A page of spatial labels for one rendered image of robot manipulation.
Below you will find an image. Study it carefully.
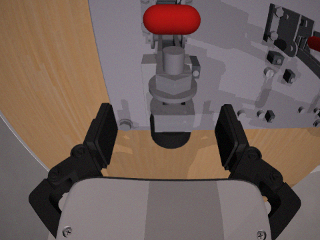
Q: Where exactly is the grey fixture plate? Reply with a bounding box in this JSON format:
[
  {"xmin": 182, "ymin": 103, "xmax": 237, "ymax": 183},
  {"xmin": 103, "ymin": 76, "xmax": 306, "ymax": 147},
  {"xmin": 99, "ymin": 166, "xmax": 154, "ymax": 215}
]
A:
[{"xmin": 88, "ymin": 0, "xmax": 320, "ymax": 130}]

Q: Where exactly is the black toggle clamp with red handle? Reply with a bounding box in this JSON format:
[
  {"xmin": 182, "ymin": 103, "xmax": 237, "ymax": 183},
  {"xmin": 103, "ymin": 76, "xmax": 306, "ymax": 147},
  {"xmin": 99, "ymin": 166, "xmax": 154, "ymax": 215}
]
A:
[{"xmin": 263, "ymin": 3, "xmax": 320, "ymax": 78}]

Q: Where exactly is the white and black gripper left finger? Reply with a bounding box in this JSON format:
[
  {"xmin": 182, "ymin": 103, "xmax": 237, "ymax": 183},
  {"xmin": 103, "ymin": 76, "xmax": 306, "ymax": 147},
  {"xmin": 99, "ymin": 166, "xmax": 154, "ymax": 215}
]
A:
[{"xmin": 29, "ymin": 103, "xmax": 118, "ymax": 238}]

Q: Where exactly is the grey rectangular block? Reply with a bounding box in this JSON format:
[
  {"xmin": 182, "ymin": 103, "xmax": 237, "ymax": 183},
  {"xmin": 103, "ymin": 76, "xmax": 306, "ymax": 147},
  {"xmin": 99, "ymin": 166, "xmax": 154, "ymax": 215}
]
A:
[{"xmin": 141, "ymin": 54, "xmax": 192, "ymax": 125}]

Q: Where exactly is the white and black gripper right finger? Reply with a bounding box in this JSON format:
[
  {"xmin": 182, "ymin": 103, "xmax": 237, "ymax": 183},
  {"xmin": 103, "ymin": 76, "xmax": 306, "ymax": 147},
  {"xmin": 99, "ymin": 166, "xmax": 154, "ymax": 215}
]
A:
[{"xmin": 215, "ymin": 104, "xmax": 301, "ymax": 240}]

